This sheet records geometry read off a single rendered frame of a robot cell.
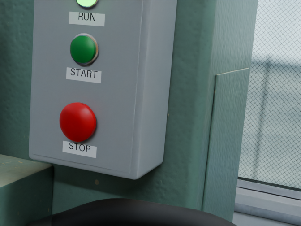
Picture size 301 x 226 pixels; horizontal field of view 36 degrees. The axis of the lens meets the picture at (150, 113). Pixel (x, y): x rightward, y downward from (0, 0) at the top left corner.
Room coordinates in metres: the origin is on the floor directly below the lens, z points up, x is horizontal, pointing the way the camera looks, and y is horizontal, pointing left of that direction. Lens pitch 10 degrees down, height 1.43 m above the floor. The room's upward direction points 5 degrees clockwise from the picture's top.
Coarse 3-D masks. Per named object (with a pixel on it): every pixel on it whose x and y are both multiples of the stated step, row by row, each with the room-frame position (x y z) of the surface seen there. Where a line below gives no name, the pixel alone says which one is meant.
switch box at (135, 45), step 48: (48, 0) 0.37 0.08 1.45; (144, 0) 0.34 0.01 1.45; (48, 48) 0.37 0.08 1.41; (144, 48) 0.34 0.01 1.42; (48, 96) 0.37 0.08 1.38; (96, 96) 0.35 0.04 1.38; (144, 96) 0.34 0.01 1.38; (48, 144) 0.37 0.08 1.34; (96, 144) 0.35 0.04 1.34; (144, 144) 0.35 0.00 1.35
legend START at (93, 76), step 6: (66, 72) 0.36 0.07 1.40; (72, 72) 0.36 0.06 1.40; (78, 72) 0.36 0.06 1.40; (84, 72) 0.35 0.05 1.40; (90, 72) 0.35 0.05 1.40; (96, 72) 0.35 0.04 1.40; (66, 78) 0.36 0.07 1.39; (72, 78) 0.36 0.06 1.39; (78, 78) 0.36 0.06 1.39; (84, 78) 0.35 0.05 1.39; (90, 78) 0.35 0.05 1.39; (96, 78) 0.35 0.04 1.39
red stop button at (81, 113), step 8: (72, 104) 0.35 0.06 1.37; (80, 104) 0.35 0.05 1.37; (64, 112) 0.35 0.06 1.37; (72, 112) 0.35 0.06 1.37; (80, 112) 0.34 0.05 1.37; (88, 112) 0.34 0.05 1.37; (64, 120) 0.35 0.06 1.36; (72, 120) 0.35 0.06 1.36; (80, 120) 0.34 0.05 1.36; (88, 120) 0.34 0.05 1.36; (64, 128) 0.35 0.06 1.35; (72, 128) 0.35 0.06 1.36; (80, 128) 0.34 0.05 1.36; (88, 128) 0.34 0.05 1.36; (72, 136) 0.35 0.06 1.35; (80, 136) 0.34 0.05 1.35; (88, 136) 0.34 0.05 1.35
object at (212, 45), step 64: (0, 0) 0.46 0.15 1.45; (192, 0) 0.39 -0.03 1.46; (256, 0) 0.57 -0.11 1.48; (0, 64) 0.46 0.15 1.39; (192, 64) 0.39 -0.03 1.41; (0, 128) 0.46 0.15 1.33; (192, 128) 0.39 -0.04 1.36; (64, 192) 0.43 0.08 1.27; (128, 192) 0.41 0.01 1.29; (192, 192) 0.39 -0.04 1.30
